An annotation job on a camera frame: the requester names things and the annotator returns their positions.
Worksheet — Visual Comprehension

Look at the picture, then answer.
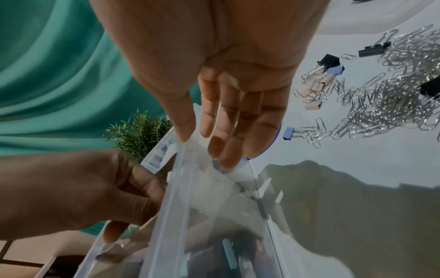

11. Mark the small potted green plant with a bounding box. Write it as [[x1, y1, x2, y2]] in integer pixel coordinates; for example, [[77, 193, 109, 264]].
[[103, 109, 173, 164]]

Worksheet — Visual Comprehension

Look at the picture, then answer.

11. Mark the clear plastic storage box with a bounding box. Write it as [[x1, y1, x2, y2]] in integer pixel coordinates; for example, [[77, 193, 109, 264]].
[[82, 103, 293, 278]]

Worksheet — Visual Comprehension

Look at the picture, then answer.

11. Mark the clear plastic box lid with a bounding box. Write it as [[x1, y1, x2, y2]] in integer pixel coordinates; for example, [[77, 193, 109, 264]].
[[315, 0, 440, 35]]

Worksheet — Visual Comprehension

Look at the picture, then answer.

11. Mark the white table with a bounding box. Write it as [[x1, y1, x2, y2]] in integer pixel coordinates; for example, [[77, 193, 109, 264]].
[[240, 0, 440, 278]]

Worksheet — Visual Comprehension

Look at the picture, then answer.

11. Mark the blue round card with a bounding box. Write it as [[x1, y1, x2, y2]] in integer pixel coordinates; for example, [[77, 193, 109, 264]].
[[244, 123, 284, 161]]

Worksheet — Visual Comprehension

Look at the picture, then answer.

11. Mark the person's right hand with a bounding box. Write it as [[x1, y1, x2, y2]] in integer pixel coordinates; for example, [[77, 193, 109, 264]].
[[88, 0, 332, 170]]

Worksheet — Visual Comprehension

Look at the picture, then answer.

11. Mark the green fabric curtain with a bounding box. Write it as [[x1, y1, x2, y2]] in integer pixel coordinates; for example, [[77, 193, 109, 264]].
[[0, 0, 204, 237]]

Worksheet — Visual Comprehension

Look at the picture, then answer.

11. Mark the pile of silver paper clips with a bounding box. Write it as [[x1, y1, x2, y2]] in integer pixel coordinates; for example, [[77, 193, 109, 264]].
[[292, 24, 440, 150]]

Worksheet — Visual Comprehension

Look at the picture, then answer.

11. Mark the person's left hand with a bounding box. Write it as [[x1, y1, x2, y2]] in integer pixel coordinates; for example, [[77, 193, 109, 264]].
[[0, 148, 170, 244]]

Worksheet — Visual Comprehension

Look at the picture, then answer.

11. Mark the large black binder clip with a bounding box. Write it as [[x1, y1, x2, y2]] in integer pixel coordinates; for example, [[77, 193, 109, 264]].
[[419, 78, 440, 99]]

